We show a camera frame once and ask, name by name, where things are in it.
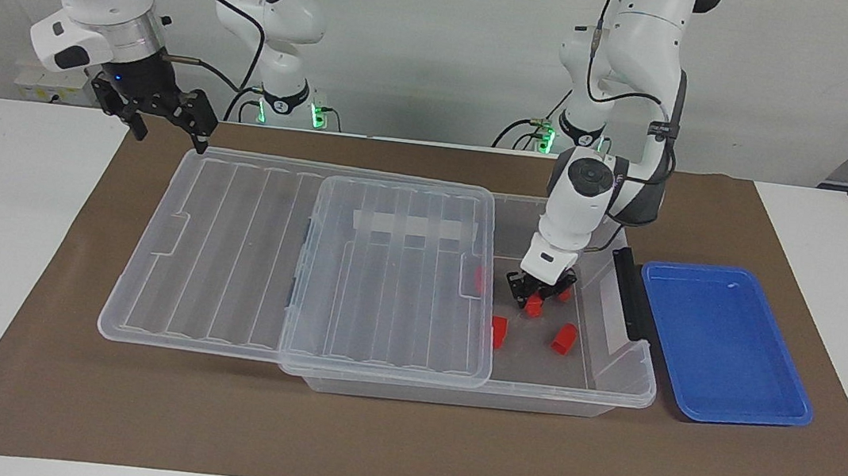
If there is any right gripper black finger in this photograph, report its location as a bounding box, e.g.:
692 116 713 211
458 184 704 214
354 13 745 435
163 87 222 156
116 102 151 142

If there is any clear plastic box lid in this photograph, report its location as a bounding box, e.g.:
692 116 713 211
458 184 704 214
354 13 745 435
94 136 515 393

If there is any black box latch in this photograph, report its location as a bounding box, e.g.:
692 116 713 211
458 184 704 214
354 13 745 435
603 246 664 345

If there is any clear plastic storage box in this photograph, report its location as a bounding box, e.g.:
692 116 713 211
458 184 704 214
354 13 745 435
278 168 677 431

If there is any blue plastic tray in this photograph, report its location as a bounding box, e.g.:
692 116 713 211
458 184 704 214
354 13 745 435
625 256 829 436

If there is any white power strip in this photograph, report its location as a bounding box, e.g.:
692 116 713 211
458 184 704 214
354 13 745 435
13 60 105 109

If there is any brown table mat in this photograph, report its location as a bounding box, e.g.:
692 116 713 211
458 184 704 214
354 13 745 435
0 92 848 476

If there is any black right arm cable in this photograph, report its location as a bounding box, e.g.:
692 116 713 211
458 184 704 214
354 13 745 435
116 0 272 124

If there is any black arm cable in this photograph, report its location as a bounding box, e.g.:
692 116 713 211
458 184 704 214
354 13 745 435
574 0 696 189
116 0 272 124

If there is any black left arm strap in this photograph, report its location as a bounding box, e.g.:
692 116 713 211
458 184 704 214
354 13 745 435
645 118 683 144

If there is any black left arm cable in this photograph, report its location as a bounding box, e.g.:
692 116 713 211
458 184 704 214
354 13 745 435
574 0 696 189

